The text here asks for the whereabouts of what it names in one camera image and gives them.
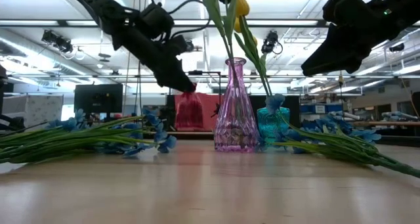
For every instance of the teal glass vase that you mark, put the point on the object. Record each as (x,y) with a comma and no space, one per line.
(274,127)

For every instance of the pink ribbed glass vase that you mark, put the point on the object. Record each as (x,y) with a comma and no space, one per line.
(236,125)

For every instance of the black computer monitor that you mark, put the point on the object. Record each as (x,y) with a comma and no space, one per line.
(98,98)

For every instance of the blue artificial flower sprig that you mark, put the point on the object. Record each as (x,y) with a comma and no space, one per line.
(162,142)
(344,151)
(70,123)

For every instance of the red panel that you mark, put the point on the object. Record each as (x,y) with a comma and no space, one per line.
(211,112)

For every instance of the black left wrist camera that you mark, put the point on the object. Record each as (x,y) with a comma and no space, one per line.
(155,20)

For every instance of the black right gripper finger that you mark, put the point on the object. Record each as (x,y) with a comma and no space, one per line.
(341,53)

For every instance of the red glass vase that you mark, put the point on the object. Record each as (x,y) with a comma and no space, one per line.
(188,114)

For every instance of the yellow artificial tulip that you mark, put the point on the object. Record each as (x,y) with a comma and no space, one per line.
(237,25)
(255,40)
(243,5)

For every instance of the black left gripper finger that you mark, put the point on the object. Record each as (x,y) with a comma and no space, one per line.
(177,77)

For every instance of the black ceiling device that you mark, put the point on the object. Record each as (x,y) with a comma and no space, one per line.
(57,41)

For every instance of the black aluminium table frame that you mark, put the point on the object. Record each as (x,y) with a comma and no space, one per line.
(183,135)

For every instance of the blue storage bin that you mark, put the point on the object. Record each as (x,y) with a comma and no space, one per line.
(310,109)

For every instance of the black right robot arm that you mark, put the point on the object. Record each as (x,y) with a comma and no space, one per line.
(410,4)

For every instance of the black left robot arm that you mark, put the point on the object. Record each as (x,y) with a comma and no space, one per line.
(98,4)

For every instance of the black overhead camera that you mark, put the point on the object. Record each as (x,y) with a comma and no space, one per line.
(270,42)

